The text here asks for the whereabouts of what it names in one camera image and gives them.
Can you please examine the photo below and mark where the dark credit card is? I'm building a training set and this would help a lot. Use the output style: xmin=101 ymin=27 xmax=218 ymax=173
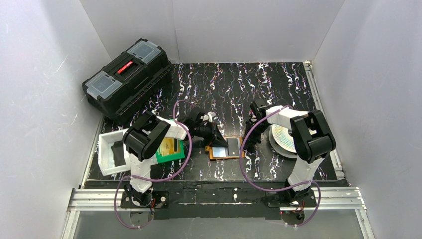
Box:
xmin=226 ymin=137 xmax=240 ymax=157

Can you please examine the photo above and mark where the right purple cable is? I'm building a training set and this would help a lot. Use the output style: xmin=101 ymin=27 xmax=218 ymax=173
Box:
xmin=239 ymin=105 xmax=321 ymax=228

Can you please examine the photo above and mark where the aluminium frame rail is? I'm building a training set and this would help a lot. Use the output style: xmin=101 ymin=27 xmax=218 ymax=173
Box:
xmin=62 ymin=182 xmax=374 ymax=239

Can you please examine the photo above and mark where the green plastic bin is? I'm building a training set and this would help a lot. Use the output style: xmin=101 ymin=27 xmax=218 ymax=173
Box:
xmin=155 ymin=139 xmax=185 ymax=163

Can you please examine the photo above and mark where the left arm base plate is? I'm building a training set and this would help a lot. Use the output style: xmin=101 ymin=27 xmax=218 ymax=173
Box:
xmin=117 ymin=191 xmax=170 ymax=209

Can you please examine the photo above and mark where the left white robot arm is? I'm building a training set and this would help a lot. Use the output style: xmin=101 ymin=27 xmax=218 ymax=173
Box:
xmin=123 ymin=107 xmax=228 ymax=201

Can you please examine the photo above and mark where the white foam tray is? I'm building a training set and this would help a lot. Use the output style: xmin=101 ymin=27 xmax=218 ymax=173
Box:
xmin=98 ymin=129 xmax=130 ymax=176

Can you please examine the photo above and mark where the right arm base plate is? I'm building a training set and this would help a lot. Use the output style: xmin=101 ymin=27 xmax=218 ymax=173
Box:
xmin=262 ymin=187 xmax=317 ymax=209

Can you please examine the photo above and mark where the black plastic toolbox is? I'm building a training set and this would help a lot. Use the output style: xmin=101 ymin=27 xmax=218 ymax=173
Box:
xmin=82 ymin=38 xmax=172 ymax=124

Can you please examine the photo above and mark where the orange leather card holder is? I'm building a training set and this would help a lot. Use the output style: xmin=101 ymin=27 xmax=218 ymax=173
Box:
xmin=205 ymin=137 xmax=244 ymax=160

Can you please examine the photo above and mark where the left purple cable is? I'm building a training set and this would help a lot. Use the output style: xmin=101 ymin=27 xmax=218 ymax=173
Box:
xmin=114 ymin=100 xmax=199 ymax=230

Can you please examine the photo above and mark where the purple cable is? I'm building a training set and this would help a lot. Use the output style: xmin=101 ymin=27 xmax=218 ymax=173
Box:
xmin=114 ymin=100 xmax=199 ymax=230
xmin=239 ymin=105 xmax=321 ymax=228

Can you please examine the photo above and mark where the white filament spool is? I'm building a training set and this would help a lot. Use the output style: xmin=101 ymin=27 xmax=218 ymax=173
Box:
xmin=269 ymin=124 xmax=297 ymax=159

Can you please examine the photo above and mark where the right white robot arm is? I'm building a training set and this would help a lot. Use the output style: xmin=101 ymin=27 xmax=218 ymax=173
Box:
xmin=240 ymin=101 xmax=336 ymax=193

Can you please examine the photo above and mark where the gold card in bin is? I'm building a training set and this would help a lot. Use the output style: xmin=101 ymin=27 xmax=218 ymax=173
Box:
xmin=160 ymin=137 xmax=179 ymax=156

